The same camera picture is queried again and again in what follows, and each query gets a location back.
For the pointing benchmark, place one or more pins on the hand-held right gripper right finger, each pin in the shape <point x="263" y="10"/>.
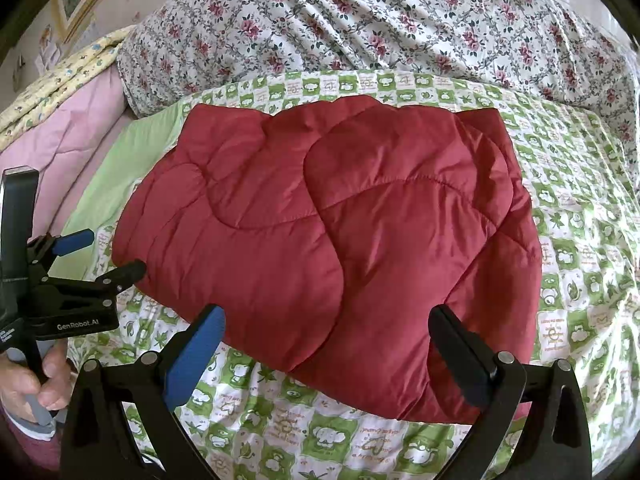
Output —
<point x="465" y="360"/>

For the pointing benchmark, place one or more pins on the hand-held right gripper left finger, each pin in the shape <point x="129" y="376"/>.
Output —
<point x="200" y="355"/>

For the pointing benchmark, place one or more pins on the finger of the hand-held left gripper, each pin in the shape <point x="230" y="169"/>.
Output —
<point x="125" y="272"/>
<point x="75" y="242"/>

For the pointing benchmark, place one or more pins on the red padded jacket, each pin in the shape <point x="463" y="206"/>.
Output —
<point x="300" y="235"/>

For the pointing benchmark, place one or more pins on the person's left forearm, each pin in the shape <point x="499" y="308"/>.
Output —
<point x="30" y="447"/>

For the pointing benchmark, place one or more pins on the person's left hand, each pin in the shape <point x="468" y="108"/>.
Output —
<point x="20" y="385"/>

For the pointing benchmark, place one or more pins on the pink quilt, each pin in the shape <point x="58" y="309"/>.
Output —
<point x="65" y="135"/>

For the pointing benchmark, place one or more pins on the yellow patterned quilt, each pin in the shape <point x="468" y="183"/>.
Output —
<point x="60" y="77"/>

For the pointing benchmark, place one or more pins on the green checked bed sheet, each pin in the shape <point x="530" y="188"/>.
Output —
<point x="575" y="210"/>

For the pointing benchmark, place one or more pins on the floral quilt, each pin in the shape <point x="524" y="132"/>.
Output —
<point x="350" y="25"/>

